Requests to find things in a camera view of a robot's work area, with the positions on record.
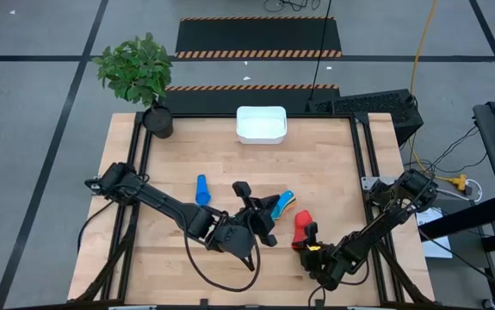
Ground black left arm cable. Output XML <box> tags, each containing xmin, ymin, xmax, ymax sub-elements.
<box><xmin>181</xmin><ymin>214</ymin><xmax>262</xmax><ymax>294</ymax></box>

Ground black table frame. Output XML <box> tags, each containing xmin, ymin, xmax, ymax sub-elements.
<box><xmin>68</xmin><ymin>110</ymin><xmax>438</xmax><ymax>307</ymax></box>

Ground yellow extension cable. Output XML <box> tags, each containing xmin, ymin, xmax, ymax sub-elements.
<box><xmin>408</xmin><ymin>0</ymin><xmax>467</xmax><ymax>191</ymax></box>

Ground white paper sheet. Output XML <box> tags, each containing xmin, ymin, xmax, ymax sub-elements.
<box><xmin>416</xmin><ymin>207</ymin><xmax>455</xmax><ymax>259</ymax></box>

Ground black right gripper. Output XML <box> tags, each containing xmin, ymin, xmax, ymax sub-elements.
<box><xmin>292</xmin><ymin>221</ymin><xmax>351</xmax><ymax>292</ymax></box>

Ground black plant pot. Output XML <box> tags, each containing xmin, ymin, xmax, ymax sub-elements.
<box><xmin>142</xmin><ymin>105</ymin><xmax>175</xmax><ymax>140</ymax></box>

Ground teal measuring cup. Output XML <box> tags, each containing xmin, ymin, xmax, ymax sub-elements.
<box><xmin>271</xmin><ymin>189</ymin><xmax>295</xmax><ymax>221</ymax></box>

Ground black computer case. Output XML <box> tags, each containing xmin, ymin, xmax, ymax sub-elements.
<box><xmin>306</xmin><ymin>88</ymin><xmax>424</xmax><ymax>146</ymax></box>

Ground small blue measuring cup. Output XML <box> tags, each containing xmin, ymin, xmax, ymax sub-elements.
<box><xmin>195</xmin><ymin>173</ymin><xmax>213</xmax><ymax>207</ymax></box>

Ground black hanging cable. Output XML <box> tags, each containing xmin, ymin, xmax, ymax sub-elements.
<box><xmin>308</xmin><ymin>0</ymin><xmax>333</xmax><ymax>102</ymax></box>

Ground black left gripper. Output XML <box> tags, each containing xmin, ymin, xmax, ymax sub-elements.
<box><xmin>232</xmin><ymin>180</ymin><xmax>282</xmax><ymax>249</ymax></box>

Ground black hazard-striped floor mat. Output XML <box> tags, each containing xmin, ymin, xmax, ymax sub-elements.
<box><xmin>160</xmin><ymin>84</ymin><xmax>342</xmax><ymax>115</ymax></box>
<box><xmin>174</xmin><ymin>16</ymin><xmax>343</xmax><ymax>59</ymax></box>

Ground white plastic basket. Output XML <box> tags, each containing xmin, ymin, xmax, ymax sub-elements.
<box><xmin>235</xmin><ymin>105</ymin><xmax>288</xmax><ymax>146</ymax></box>

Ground green leafy small tree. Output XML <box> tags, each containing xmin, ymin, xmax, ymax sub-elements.
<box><xmin>92</xmin><ymin>32</ymin><xmax>174</xmax><ymax>109</ymax></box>

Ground silver aluminium bracket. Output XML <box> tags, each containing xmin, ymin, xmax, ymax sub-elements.
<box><xmin>361</xmin><ymin>175</ymin><xmax>399</xmax><ymax>191</ymax></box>

